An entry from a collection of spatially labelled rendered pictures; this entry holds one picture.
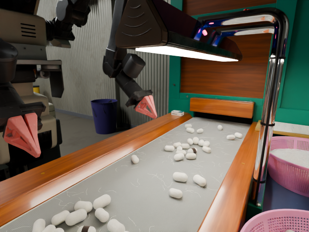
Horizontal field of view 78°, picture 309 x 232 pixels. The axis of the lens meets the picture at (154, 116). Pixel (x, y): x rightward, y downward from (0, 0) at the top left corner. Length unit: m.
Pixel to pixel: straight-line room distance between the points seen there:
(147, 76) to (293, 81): 2.22
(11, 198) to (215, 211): 0.39
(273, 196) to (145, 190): 0.35
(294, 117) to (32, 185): 0.97
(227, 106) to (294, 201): 0.49
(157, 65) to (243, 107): 2.01
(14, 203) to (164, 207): 0.29
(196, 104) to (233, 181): 0.60
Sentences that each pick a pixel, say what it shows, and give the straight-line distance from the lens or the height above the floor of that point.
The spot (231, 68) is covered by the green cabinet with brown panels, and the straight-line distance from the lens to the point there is 1.03.
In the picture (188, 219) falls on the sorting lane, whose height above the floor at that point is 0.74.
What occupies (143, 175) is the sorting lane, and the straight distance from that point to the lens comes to 0.52.
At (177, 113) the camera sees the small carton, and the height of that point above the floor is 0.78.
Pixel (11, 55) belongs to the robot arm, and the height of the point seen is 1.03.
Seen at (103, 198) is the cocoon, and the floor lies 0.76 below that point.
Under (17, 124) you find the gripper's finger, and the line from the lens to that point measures 0.42.
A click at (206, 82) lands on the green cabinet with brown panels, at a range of 1.06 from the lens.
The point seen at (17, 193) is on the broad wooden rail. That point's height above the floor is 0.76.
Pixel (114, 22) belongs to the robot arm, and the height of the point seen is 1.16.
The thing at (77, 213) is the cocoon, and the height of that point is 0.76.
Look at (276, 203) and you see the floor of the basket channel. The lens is 0.62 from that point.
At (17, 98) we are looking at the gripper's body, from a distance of 0.47.
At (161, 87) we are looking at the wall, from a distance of 2.79.
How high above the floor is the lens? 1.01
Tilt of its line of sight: 14 degrees down
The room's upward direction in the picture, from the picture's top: straight up
